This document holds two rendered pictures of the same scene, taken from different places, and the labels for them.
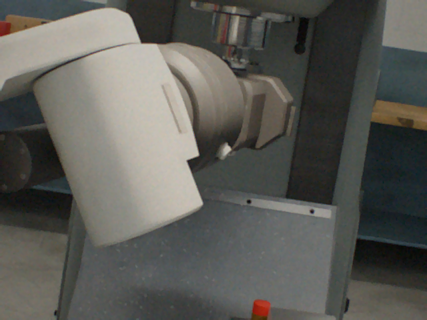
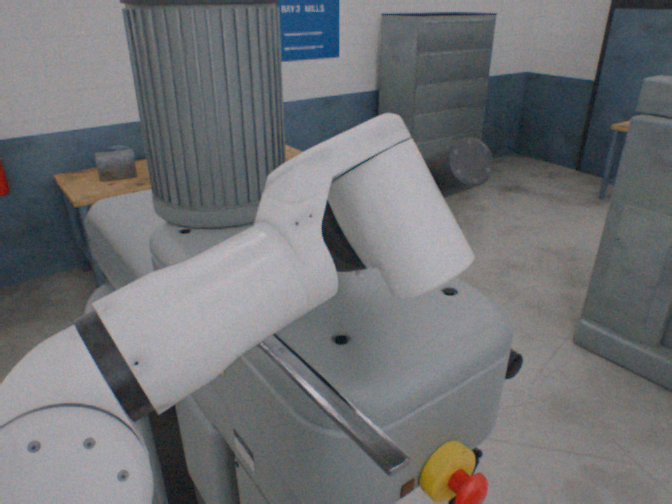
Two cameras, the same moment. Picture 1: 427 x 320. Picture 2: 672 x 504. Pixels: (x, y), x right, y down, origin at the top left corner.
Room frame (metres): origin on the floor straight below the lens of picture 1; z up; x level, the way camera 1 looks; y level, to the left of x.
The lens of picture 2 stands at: (0.22, 0.30, 2.18)
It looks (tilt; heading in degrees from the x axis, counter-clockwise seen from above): 27 degrees down; 323
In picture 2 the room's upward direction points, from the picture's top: straight up
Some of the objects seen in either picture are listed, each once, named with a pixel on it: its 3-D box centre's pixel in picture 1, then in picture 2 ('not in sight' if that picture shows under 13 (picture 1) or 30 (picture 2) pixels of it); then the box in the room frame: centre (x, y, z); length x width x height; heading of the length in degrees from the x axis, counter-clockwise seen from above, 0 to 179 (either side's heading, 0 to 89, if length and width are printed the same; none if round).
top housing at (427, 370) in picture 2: not in sight; (308, 316); (0.68, -0.01, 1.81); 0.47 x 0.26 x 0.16; 179
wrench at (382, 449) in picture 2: not in sight; (301, 372); (0.51, 0.12, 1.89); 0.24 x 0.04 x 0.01; 0
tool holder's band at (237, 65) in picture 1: (235, 65); not in sight; (0.66, -0.01, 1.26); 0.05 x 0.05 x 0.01
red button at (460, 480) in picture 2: not in sight; (466, 487); (0.41, 0.00, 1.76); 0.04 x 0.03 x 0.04; 89
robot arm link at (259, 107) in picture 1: (192, 110); not in sight; (0.57, 0.02, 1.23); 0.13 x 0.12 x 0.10; 73
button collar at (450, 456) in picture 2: not in sight; (447, 471); (0.43, 0.00, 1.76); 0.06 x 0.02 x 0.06; 89
